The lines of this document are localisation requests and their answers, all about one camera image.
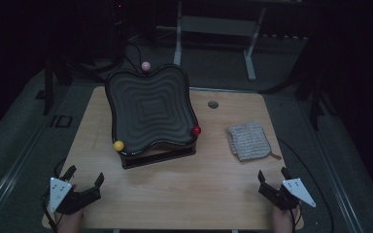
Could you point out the person's right hand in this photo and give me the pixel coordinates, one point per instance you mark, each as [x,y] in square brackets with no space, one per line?
[283,220]

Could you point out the black wavy ridged tray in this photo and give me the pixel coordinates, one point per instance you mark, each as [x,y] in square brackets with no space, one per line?
[150,108]

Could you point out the white metal stand frame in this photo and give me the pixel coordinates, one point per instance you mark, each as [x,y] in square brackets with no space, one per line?
[218,26]

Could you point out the grey round table hole cap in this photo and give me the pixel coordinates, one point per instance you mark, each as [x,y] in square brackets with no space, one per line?
[213,104]

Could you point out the pink ball knob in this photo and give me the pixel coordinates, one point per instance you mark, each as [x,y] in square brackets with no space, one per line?
[145,66]

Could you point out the person's left hand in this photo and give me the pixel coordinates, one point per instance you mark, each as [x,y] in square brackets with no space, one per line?
[69,221]

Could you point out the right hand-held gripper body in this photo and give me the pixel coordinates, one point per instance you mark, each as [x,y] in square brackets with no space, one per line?
[288,194]

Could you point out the red ball knob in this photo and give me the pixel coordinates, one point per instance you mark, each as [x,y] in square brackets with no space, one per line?
[196,130]

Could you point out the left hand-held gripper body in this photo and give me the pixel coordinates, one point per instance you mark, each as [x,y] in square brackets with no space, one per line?
[61,194]

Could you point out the black metal stand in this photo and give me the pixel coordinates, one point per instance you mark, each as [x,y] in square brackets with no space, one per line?
[315,106]
[48,87]

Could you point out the grey fluffy cloth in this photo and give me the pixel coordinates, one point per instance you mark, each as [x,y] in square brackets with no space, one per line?
[248,140]

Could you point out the yellow ball knob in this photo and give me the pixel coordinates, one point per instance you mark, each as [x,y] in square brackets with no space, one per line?
[118,145]

